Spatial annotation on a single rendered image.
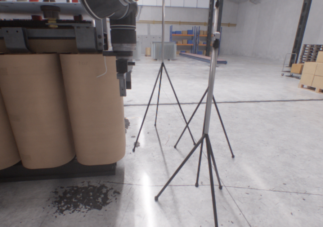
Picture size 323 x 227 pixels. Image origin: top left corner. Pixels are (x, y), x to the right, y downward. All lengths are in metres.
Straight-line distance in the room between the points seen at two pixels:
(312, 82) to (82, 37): 6.04
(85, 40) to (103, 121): 0.58
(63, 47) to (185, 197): 1.45
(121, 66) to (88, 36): 0.63
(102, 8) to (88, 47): 0.74
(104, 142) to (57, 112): 0.41
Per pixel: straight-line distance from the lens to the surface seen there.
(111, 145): 1.57
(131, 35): 0.83
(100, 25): 1.46
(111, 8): 0.69
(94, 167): 1.86
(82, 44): 1.42
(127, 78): 0.94
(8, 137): 1.88
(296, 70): 8.77
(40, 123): 1.60
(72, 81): 1.44
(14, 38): 1.57
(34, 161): 1.79
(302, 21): 13.68
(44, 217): 1.69
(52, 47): 1.58
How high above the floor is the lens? 1.15
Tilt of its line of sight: 21 degrees down
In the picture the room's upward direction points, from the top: 1 degrees clockwise
